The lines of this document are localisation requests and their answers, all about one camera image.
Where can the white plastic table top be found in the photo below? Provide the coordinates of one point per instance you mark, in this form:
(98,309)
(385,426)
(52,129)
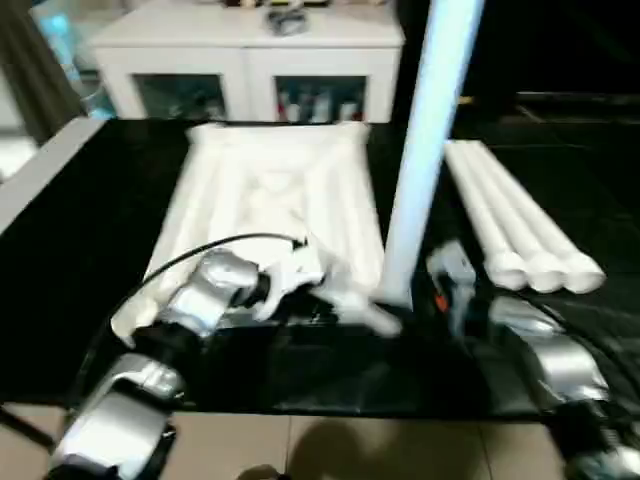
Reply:
(270,200)

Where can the white plastic table leg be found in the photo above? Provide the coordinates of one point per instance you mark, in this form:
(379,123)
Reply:
(545,225)
(515,225)
(485,225)
(425,150)

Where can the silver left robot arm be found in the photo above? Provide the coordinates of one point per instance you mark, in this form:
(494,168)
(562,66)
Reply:
(190,310)

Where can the small yellow label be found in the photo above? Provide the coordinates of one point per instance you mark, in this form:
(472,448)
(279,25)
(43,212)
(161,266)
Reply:
(465,100)

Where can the black work mat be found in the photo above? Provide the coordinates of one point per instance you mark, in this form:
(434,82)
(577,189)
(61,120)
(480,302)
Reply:
(90,250)

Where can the black metal bar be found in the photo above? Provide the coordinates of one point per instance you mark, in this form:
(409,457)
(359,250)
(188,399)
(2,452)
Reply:
(580,100)

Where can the white glass-door cabinet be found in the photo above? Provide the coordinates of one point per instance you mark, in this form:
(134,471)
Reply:
(240,55)

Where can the crumpled silver object on cabinet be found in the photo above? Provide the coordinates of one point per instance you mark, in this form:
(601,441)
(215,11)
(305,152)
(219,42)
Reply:
(287,20)

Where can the dark grey curtain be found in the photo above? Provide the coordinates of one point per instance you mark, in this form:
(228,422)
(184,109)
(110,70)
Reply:
(35,60)

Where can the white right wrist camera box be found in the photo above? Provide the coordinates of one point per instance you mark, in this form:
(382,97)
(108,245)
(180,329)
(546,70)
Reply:
(452,280)

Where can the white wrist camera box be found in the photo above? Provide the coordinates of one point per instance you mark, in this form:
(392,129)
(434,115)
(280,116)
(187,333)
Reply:
(295,275)
(452,280)

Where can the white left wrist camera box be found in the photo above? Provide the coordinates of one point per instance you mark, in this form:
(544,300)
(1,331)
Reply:
(295,275)

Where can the black table frame leg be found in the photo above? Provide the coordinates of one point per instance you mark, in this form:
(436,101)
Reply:
(25,425)

